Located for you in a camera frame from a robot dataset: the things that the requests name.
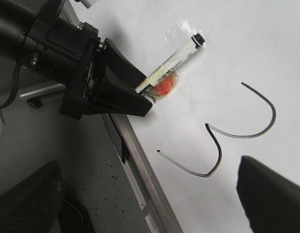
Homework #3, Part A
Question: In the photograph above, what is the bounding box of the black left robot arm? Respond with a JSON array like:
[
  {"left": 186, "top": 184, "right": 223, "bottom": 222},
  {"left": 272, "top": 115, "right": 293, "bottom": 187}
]
[{"left": 0, "top": 0, "right": 152, "bottom": 119}]

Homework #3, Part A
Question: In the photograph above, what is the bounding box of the black knob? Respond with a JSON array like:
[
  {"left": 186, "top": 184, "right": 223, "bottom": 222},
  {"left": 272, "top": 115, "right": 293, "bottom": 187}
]
[{"left": 27, "top": 98, "right": 43, "bottom": 109}]

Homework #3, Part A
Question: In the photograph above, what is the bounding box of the white whiteboard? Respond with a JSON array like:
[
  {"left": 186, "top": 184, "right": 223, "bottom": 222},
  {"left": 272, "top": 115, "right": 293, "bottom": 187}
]
[{"left": 72, "top": 0, "right": 300, "bottom": 233}]

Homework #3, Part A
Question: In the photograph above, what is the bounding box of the black cable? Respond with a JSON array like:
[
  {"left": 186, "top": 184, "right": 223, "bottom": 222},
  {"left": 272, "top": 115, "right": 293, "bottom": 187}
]
[{"left": 0, "top": 53, "right": 39, "bottom": 110}]

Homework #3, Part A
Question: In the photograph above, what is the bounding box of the white black whiteboard marker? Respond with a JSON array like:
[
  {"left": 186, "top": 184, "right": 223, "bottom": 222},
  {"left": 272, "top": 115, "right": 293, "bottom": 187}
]
[{"left": 136, "top": 33, "right": 205, "bottom": 101}]

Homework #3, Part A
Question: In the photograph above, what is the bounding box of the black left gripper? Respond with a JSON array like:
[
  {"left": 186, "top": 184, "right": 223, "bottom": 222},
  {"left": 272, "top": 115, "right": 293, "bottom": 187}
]
[{"left": 26, "top": 0, "right": 153, "bottom": 119}]

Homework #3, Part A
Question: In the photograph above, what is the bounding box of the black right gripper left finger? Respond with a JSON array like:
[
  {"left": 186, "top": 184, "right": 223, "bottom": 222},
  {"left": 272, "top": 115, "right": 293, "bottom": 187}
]
[{"left": 0, "top": 161, "right": 63, "bottom": 233}]

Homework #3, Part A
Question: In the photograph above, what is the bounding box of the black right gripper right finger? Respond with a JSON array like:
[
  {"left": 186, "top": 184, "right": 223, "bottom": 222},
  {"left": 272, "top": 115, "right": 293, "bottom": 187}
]
[{"left": 237, "top": 156, "right": 300, "bottom": 233}]

